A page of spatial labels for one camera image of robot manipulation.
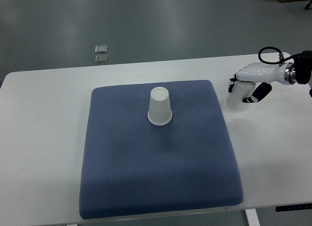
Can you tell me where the metal floor plate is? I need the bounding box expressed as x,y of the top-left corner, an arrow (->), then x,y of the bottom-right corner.
95,55 -> 108,64
95,44 -> 108,54

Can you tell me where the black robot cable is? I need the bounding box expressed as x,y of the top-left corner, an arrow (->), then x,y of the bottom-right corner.
258,46 -> 303,65

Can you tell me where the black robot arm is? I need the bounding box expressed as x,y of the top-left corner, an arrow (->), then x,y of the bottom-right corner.
284,51 -> 312,96

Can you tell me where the lower metal floor plate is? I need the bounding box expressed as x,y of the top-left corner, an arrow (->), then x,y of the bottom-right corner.
95,55 -> 108,64

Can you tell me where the white paper cup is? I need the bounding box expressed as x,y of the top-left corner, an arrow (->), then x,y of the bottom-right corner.
147,87 -> 173,126
225,81 -> 256,113

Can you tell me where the white paper cup on cushion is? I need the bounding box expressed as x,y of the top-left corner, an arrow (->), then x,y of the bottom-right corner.
147,87 -> 173,126

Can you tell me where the blue fabric cushion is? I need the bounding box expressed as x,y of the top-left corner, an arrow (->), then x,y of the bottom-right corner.
79,80 -> 243,220

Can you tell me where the black desk control panel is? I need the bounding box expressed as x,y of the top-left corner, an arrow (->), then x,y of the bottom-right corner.
275,203 -> 312,212

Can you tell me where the black tripod leg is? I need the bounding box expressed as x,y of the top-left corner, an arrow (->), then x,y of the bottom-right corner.
305,0 -> 312,10

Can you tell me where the upper metal floor plate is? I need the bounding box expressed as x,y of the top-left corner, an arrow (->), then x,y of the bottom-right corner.
95,44 -> 108,54

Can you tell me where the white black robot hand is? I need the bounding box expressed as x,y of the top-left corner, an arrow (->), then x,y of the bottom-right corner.
228,62 -> 290,103

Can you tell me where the white table leg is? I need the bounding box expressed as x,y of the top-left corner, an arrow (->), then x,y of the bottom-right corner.
245,209 -> 260,226

